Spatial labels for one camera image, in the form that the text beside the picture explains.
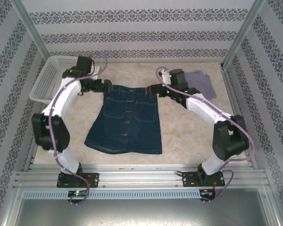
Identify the lavender skirt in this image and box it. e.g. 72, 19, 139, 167
184, 70, 217, 99

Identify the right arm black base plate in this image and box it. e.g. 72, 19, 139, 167
182, 171, 225, 188

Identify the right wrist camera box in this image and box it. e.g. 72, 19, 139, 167
159, 70, 173, 85

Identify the white slotted cable duct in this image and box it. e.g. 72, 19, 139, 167
22, 190, 201, 199

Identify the grey metal sheet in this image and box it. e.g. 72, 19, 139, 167
4, 188, 283, 226

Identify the aluminium corner post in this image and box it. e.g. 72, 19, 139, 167
221, 0, 266, 69
10, 0, 51, 64

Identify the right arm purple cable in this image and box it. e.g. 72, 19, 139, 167
155, 67, 256, 205

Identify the aluminium mounting rail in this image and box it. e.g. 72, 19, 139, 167
14, 164, 267, 189

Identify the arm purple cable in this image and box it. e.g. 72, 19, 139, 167
48, 50, 108, 206
155, 67, 256, 205

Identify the blue denim skirt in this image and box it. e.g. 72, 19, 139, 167
84, 84, 163, 155

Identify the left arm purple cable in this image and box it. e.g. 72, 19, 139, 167
48, 50, 108, 206

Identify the circuit board with green light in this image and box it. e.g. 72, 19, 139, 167
68, 190, 88, 197

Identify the white plastic basket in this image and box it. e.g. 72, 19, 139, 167
29, 56, 80, 105

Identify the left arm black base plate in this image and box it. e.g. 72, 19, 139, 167
57, 173, 100, 188

